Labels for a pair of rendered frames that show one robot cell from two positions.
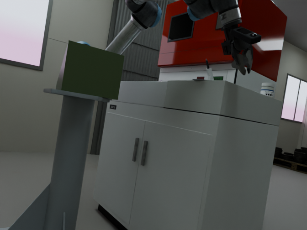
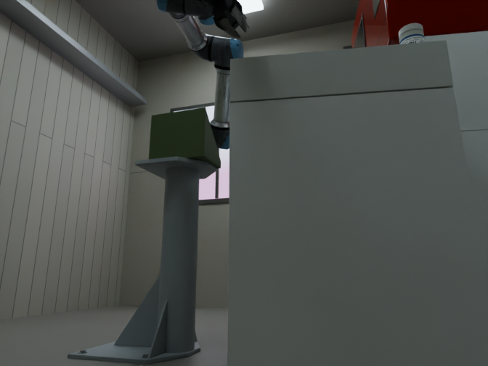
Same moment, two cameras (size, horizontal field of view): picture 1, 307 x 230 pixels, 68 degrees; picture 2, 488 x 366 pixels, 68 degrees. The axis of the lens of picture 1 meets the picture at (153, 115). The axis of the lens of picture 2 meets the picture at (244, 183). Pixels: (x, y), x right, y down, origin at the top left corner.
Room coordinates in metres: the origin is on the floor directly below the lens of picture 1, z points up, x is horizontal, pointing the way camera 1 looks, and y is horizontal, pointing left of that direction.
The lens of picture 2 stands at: (0.33, -1.05, 0.32)
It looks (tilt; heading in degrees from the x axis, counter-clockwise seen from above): 14 degrees up; 49
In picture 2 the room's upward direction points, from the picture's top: straight up
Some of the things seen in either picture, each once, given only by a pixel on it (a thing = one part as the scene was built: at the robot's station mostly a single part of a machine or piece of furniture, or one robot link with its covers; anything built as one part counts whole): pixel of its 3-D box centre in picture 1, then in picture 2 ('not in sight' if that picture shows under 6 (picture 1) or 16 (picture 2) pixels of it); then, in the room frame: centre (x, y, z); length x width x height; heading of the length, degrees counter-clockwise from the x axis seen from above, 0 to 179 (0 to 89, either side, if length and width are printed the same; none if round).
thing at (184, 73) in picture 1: (189, 89); not in sight; (1.94, -0.27, 1.02); 0.81 x 0.03 x 0.40; 40
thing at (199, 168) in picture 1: (173, 172); (329, 251); (1.52, -0.19, 0.41); 0.96 x 0.64 x 0.82; 40
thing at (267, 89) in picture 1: (267, 91); (412, 43); (1.37, -0.65, 1.01); 0.07 x 0.07 x 0.10
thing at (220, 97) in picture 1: (226, 104); (330, 99); (1.29, -0.40, 0.89); 0.62 x 0.35 x 0.14; 130
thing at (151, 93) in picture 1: (141, 93); not in sight; (1.46, 0.10, 0.89); 0.55 x 0.09 x 0.14; 40
